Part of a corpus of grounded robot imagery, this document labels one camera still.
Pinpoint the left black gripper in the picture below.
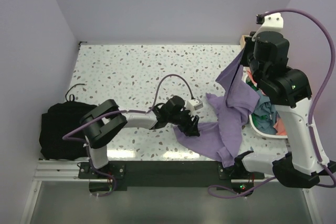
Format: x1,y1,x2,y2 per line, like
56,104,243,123
167,106,200,137

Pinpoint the purple t shirt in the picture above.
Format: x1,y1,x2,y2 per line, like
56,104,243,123
174,52,259,167

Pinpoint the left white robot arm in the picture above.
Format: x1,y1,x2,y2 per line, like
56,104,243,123
80,95,203,178

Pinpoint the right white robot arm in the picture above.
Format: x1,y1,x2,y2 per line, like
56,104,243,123
234,31,335,188

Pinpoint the wooden compartment box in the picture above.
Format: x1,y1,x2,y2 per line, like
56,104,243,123
240,35,254,49

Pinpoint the green t shirt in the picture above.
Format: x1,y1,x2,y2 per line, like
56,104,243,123
248,82,259,91

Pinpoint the blue t shirt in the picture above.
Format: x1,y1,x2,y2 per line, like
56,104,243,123
252,90,278,135

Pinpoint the white laundry basket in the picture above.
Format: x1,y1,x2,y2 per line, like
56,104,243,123
243,66,289,138

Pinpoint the black folded t shirt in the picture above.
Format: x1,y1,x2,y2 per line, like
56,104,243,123
39,101,97,161

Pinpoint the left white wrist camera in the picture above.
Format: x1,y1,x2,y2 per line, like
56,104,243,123
185,99,203,112

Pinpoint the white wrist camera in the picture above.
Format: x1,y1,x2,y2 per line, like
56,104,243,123
252,13,284,41
185,99,203,112

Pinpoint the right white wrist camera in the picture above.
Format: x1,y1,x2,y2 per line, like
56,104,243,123
252,13,284,41

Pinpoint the black mounting base plate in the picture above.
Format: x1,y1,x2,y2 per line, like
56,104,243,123
78,159,265,197

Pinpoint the black cable on table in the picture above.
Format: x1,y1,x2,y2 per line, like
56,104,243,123
65,83,87,102

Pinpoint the aluminium rail frame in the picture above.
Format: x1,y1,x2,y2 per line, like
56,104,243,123
33,140,312,183

